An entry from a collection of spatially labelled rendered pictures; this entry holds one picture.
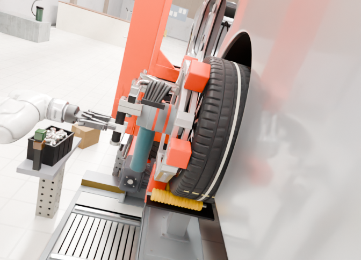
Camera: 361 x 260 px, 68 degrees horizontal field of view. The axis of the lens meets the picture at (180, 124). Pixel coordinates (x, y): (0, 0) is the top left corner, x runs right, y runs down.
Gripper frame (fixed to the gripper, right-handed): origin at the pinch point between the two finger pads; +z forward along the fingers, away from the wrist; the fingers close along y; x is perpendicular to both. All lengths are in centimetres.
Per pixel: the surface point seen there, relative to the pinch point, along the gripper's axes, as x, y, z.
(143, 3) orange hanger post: 47, -60, -7
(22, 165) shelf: -38, -13, -41
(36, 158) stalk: -30.7, -10.5, -33.9
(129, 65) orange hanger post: 13, -60, -8
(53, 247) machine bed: -78, -5, -19
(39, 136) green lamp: -19.1, -10.0, -33.6
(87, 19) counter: -32, -781, -241
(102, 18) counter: -18, -781, -199
